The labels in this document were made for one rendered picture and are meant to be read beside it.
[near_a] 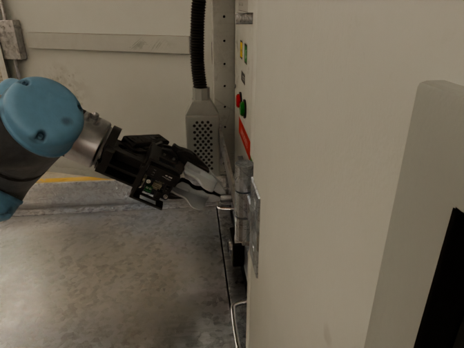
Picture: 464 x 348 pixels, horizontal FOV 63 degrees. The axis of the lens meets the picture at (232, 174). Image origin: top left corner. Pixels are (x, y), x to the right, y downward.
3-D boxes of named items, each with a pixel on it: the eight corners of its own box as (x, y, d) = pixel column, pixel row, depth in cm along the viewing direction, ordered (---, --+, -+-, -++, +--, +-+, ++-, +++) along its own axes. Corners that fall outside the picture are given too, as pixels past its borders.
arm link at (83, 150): (72, 146, 60) (92, 101, 57) (101, 158, 61) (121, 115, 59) (59, 165, 53) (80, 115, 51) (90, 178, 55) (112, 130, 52)
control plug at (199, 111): (188, 179, 85) (184, 101, 77) (188, 170, 89) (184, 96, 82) (222, 177, 85) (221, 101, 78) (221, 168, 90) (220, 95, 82)
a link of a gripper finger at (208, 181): (228, 211, 60) (176, 188, 57) (224, 193, 66) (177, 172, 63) (238, 195, 59) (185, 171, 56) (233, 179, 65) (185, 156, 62)
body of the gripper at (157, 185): (164, 213, 57) (86, 181, 53) (166, 188, 65) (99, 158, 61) (188, 172, 55) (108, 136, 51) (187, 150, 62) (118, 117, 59)
